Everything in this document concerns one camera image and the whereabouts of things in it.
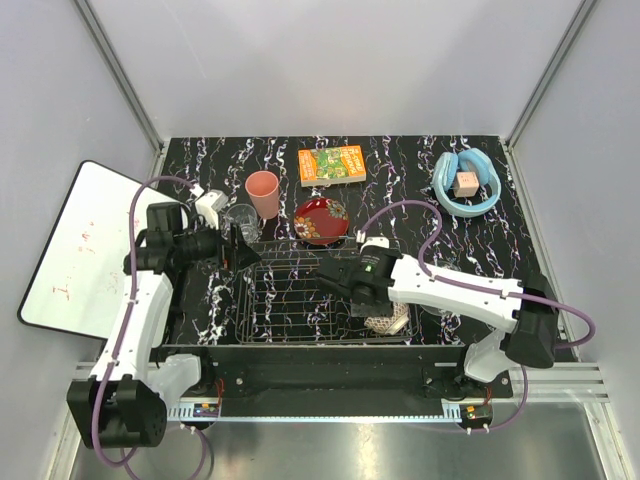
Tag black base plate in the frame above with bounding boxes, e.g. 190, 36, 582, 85
158, 344, 513, 420

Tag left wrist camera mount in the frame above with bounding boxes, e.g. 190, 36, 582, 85
194, 190, 228, 230

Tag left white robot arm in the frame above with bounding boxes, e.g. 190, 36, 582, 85
67, 192, 260, 450

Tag clear drinking glass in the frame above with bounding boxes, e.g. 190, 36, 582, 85
223, 204, 260, 243

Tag white board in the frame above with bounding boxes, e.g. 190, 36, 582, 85
16, 159, 171, 340

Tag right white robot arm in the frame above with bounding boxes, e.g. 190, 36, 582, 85
315, 242, 558, 397

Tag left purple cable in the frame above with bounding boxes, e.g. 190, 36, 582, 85
92, 175, 216, 476

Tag brown patterned ceramic bowl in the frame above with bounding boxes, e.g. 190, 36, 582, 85
364, 303, 410, 335

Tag pink dice cube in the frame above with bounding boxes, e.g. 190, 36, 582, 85
452, 171, 480, 198

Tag red floral plate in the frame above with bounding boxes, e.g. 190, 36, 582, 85
293, 197, 350, 246

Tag light blue headphones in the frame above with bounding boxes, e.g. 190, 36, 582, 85
431, 148, 502, 218

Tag black wire dish rack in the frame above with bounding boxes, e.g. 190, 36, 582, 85
235, 237, 420, 345

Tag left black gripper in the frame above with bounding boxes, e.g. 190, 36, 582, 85
175, 213, 261, 272

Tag pink plastic cup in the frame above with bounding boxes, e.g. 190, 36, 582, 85
245, 171, 279, 220

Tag orange green book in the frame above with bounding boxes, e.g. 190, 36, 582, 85
298, 145, 367, 187

